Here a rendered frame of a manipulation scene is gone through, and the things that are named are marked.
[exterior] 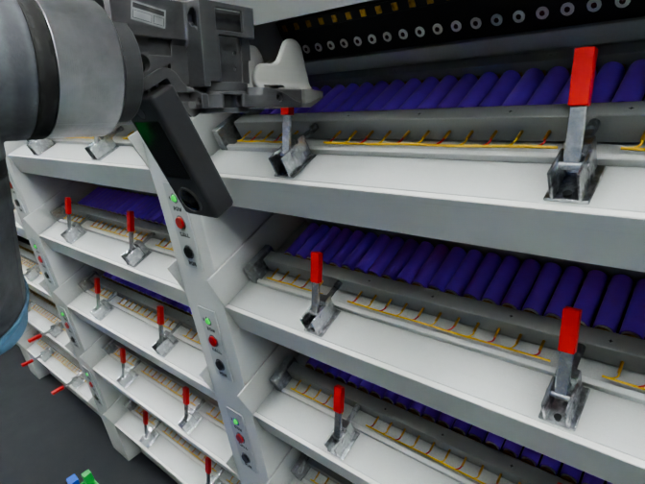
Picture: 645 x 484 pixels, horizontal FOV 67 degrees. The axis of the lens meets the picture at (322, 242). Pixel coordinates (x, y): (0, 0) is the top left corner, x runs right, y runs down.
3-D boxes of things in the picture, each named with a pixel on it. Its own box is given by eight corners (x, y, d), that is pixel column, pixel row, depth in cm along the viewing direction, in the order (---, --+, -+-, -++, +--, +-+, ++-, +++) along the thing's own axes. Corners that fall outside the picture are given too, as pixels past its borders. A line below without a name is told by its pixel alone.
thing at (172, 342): (227, 407, 82) (184, 358, 74) (78, 317, 122) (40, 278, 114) (298, 319, 92) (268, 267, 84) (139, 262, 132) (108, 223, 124)
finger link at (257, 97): (311, 87, 43) (223, 85, 37) (312, 106, 43) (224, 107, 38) (279, 90, 46) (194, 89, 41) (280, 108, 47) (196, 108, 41)
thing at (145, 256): (201, 311, 75) (150, 246, 67) (51, 249, 115) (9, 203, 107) (280, 227, 85) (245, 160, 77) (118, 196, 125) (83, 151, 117)
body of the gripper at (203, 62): (262, 9, 39) (117, -18, 31) (267, 118, 42) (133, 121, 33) (206, 22, 44) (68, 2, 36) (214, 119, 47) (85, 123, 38)
